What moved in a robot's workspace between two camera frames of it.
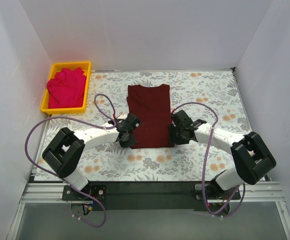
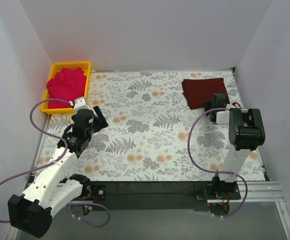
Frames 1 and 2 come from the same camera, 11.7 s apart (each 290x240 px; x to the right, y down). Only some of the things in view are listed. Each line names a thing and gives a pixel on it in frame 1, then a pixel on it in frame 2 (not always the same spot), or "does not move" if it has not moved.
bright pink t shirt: [66, 90] does not move
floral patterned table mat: [210, 95] does not move
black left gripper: [127, 139] to [98, 121]
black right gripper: [174, 135] to [210, 109]
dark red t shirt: [152, 106] to [196, 92]
